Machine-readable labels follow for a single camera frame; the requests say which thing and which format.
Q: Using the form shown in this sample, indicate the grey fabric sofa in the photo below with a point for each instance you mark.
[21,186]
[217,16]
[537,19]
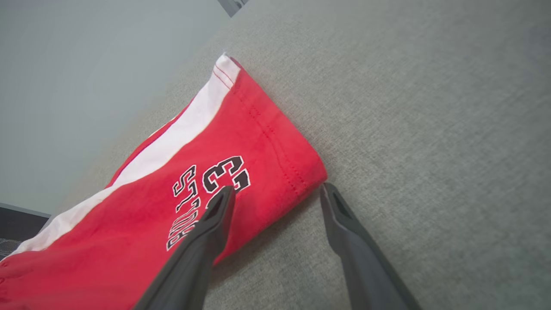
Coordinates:
[430,129]

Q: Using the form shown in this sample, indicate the red basketball shorts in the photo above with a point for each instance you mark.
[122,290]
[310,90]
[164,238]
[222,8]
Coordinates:
[129,215]

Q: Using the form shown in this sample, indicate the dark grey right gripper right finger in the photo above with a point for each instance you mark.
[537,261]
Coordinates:
[361,262]

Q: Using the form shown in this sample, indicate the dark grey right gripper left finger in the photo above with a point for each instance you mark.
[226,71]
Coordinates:
[193,258]

